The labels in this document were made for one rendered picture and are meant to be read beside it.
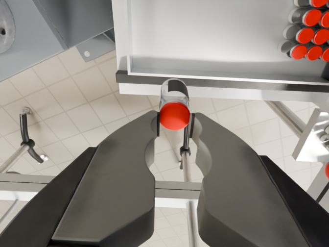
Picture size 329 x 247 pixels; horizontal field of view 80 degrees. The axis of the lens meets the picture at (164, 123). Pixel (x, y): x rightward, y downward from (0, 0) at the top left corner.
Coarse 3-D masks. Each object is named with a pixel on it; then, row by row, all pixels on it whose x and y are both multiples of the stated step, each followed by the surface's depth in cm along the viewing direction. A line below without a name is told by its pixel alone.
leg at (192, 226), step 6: (186, 156) 136; (186, 162) 131; (186, 168) 127; (186, 174) 122; (186, 180) 119; (186, 204) 106; (192, 204) 104; (192, 210) 101; (192, 216) 99; (192, 222) 96; (192, 228) 93; (192, 234) 91; (198, 234) 92; (192, 240) 89; (198, 240) 89; (192, 246) 87; (198, 246) 87
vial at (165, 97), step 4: (168, 80) 16; (180, 80) 16; (164, 84) 15; (164, 88) 15; (160, 92) 16; (164, 92) 14; (168, 92) 14; (172, 92) 13; (176, 92) 13; (180, 92) 14; (160, 96) 15; (164, 96) 13; (168, 96) 13; (172, 96) 13; (176, 96) 13; (180, 96) 13; (184, 96) 13; (160, 100) 14; (164, 100) 13; (168, 100) 13; (172, 100) 13; (176, 100) 13; (180, 100) 13; (184, 100) 13; (188, 100) 14; (160, 104) 14; (188, 104) 14; (160, 108) 13; (188, 108) 13
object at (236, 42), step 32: (128, 0) 28; (160, 0) 30; (192, 0) 30; (224, 0) 30; (256, 0) 30; (288, 0) 30; (128, 32) 29; (160, 32) 32; (192, 32) 32; (224, 32) 32; (256, 32) 32; (128, 64) 32; (160, 64) 35; (192, 64) 35; (224, 64) 35; (256, 64) 35; (288, 64) 34; (320, 64) 34
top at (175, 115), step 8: (168, 104) 12; (176, 104) 12; (184, 104) 12; (160, 112) 13; (168, 112) 13; (176, 112) 12; (184, 112) 12; (160, 120) 13; (168, 120) 13; (176, 120) 13; (184, 120) 13; (168, 128) 13; (176, 128) 13
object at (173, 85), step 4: (172, 80) 15; (176, 80) 15; (168, 84) 15; (172, 84) 15; (176, 84) 15; (180, 84) 15; (184, 84) 16; (168, 88) 14; (172, 88) 14; (176, 88) 14; (180, 88) 14; (184, 88) 15; (184, 92) 14
